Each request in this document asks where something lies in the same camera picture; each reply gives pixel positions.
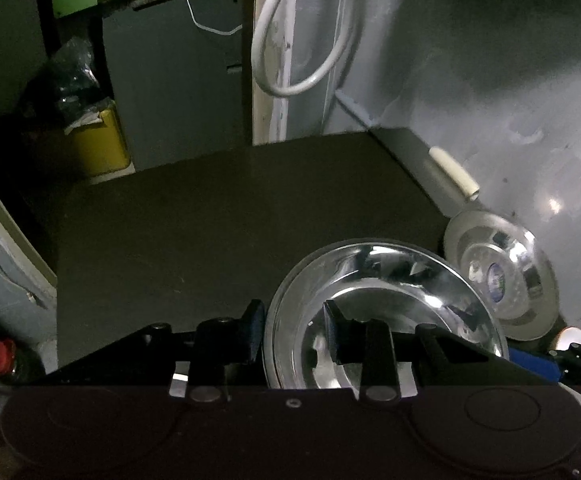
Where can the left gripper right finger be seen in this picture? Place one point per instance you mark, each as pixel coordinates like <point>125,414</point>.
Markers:
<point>344,337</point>

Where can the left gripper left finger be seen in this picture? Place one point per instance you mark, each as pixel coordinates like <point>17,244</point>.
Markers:
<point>254,322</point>

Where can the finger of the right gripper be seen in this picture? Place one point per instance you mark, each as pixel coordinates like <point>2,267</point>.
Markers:
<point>545,368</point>

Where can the large steel plate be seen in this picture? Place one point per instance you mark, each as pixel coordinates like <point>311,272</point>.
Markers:
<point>399,284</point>

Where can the steel plate with sticker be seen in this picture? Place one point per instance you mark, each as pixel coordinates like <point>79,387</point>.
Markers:
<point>504,262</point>

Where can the white bowl red rim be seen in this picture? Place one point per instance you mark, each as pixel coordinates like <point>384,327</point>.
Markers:
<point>566,338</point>

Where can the yellow bin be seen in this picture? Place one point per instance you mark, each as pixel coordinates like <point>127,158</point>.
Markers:
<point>98,142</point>

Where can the dark cabinet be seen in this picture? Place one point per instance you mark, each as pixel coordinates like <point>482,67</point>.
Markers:
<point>176,69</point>

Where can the red capped jar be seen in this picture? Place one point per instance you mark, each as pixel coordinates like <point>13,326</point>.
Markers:
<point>8,357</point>

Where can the green box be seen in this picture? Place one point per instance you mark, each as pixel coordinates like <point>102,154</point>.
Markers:
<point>63,8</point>

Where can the cleaver with cream handle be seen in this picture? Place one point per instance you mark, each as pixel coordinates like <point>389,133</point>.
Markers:
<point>448,184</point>

